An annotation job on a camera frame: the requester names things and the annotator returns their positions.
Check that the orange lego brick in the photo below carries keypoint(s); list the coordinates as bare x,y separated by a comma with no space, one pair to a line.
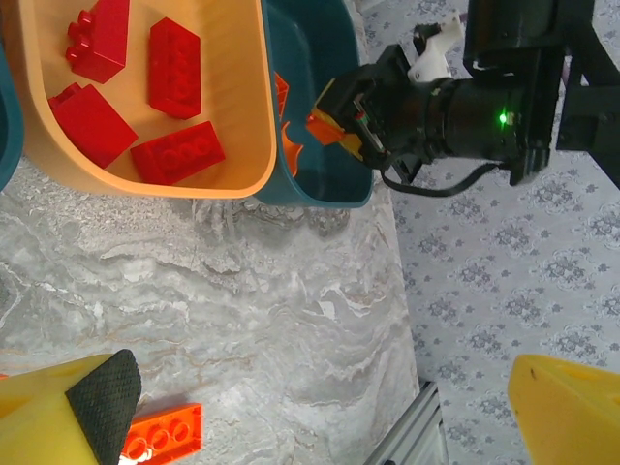
290,150
169,428
323,132

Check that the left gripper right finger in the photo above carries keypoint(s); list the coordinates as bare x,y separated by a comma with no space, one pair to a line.
571,416

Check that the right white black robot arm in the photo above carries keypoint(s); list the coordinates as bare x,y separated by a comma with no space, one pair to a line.
596,111

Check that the red lego brick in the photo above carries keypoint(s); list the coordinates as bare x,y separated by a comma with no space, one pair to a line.
176,152
92,123
102,41
174,68

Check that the aluminium table side rail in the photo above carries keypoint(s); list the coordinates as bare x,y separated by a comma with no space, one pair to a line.
416,426

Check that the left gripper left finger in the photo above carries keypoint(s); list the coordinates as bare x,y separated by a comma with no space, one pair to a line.
43,421

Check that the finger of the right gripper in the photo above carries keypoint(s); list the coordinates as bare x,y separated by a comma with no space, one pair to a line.
368,147
351,99

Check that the dark teal plastic bin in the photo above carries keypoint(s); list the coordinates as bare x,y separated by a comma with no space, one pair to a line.
7,145
319,184

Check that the orange plastic bin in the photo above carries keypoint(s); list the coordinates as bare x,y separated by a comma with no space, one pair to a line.
232,97

